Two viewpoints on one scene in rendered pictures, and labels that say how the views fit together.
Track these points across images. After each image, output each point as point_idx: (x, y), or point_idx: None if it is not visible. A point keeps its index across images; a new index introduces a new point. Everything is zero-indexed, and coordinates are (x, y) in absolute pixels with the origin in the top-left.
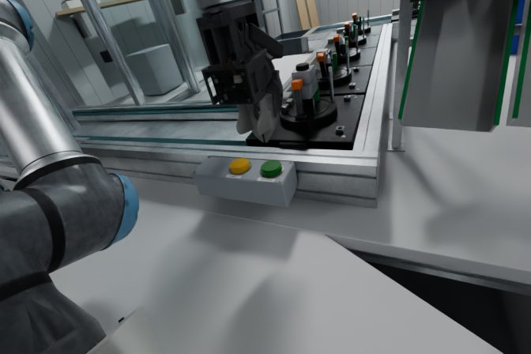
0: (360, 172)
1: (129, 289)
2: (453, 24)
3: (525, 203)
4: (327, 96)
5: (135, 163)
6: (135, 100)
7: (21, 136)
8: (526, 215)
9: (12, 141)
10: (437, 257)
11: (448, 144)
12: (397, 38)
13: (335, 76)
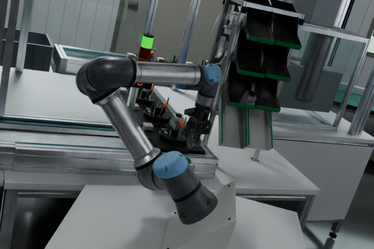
0: (212, 162)
1: (154, 212)
2: (229, 110)
3: (249, 174)
4: None
5: (80, 162)
6: (0, 109)
7: (146, 139)
8: (250, 177)
9: (144, 141)
10: (237, 189)
11: (218, 156)
12: None
13: (163, 115)
